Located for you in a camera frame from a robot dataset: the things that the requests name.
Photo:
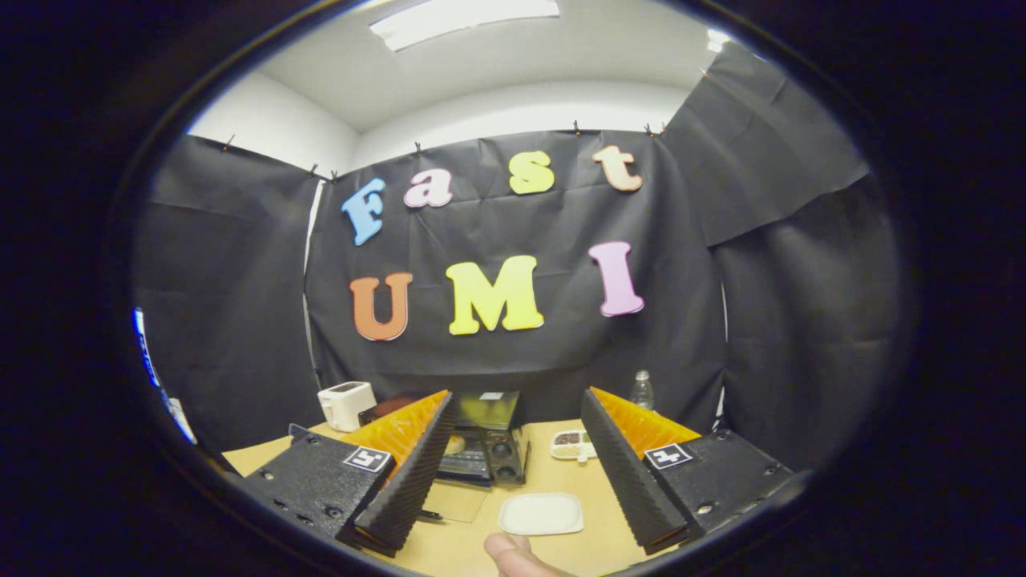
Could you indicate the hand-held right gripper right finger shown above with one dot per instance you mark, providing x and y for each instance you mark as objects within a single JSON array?
[{"x": 625, "y": 481}]

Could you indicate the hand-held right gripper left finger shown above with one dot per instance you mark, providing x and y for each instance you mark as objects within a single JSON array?
[{"x": 409, "y": 489}]

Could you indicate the round golden bread bun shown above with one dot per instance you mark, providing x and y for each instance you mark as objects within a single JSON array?
[{"x": 454, "y": 443}]

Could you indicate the black electric oven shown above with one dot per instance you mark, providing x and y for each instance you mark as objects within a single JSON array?
[{"x": 505, "y": 461}]

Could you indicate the white divided dish with beans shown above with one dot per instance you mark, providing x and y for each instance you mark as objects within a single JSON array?
[{"x": 569, "y": 449}]

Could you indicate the dark reddish flat appliance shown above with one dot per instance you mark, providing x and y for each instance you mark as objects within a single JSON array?
[{"x": 389, "y": 405}]

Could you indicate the clear plastic water bottle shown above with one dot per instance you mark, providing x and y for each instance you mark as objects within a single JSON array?
[{"x": 641, "y": 393}]

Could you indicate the white square plate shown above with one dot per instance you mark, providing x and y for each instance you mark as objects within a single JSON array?
[{"x": 541, "y": 513}]

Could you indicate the white toaster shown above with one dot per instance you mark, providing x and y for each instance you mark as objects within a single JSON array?
[{"x": 345, "y": 405}]

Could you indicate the small ceiling light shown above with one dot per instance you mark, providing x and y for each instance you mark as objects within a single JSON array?
[{"x": 717, "y": 39}]

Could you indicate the long ceiling light panel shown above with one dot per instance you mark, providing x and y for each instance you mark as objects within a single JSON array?
[{"x": 465, "y": 20}]

